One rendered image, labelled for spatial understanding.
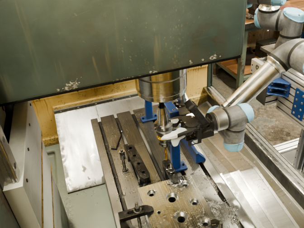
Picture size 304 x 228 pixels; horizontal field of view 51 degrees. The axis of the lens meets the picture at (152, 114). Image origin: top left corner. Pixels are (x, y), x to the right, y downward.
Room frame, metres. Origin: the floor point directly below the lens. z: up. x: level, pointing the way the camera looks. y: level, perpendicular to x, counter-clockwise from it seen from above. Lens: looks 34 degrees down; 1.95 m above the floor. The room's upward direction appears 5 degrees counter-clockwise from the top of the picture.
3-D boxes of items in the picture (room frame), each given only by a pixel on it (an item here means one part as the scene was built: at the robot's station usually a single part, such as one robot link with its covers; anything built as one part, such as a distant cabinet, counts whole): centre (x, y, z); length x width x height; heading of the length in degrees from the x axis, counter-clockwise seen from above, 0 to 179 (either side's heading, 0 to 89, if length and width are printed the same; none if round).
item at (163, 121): (0.87, -0.03, 1.35); 0.04 x 0.04 x 0.07
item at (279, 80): (1.59, -0.75, 0.98); 0.09 x 0.09 x 0.09; 16
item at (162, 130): (0.87, -0.04, 1.31); 0.06 x 0.06 x 0.03
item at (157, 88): (0.87, -0.04, 1.51); 0.16 x 0.16 x 0.12
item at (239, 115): (0.95, -0.31, 1.27); 0.11 x 0.08 x 0.09; 107
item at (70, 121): (1.50, 0.11, 0.75); 0.89 x 0.70 x 0.26; 104
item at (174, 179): (0.97, -0.06, 0.97); 0.13 x 0.03 x 0.15; 14
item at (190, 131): (0.86, -0.11, 1.29); 0.09 x 0.05 x 0.02; 120
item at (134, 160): (1.10, 0.09, 0.93); 0.26 x 0.05 x 0.06; 19
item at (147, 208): (0.77, 0.09, 0.97); 0.13 x 0.03 x 0.15; 104
